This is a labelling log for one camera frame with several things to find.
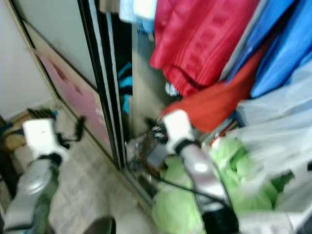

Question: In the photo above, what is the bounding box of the colourful patterned box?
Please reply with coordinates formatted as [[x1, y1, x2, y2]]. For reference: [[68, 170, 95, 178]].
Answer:
[[126, 124, 169, 169]]

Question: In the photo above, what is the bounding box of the orange-red cloth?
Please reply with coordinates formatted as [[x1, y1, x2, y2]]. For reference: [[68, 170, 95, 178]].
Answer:
[[158, 46, 273, 133]]

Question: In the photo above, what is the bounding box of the black garment with cyan stripes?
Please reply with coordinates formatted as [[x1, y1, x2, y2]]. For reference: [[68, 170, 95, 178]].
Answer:
[[117, 15, 133, 115]]

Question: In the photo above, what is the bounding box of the light green crumpled bag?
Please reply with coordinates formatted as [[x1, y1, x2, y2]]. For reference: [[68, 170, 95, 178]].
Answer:
[[151, 136, 293, 234]]

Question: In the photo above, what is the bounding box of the frosted glass wardrobe sliding door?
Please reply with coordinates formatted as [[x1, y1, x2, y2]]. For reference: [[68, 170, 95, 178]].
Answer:
[[15, 0, 120, 169]]

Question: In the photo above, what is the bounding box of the red jacket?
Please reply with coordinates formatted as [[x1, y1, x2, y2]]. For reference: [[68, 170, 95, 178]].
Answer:
[[149, 0, 261, 96]]

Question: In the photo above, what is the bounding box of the clear white plastic bag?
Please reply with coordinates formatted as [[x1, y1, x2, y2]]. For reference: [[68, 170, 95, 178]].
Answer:
[[234, 63, 312, 210]]

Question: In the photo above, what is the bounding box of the blue cloth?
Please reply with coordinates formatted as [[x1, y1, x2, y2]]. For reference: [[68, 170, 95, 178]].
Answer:
[[224, 0, 312, 98]]

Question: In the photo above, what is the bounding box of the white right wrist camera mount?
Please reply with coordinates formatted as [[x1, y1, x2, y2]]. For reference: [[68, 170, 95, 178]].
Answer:
[[163, 110, 195, 154]]

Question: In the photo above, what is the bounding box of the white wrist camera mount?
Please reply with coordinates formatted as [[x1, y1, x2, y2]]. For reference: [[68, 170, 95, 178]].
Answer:
[[163, 110, 195, 154], [23, 118, 69, 161]]

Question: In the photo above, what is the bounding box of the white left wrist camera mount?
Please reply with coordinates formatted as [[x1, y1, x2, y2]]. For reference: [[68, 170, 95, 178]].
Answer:
[[23, 118, 69, 161]]

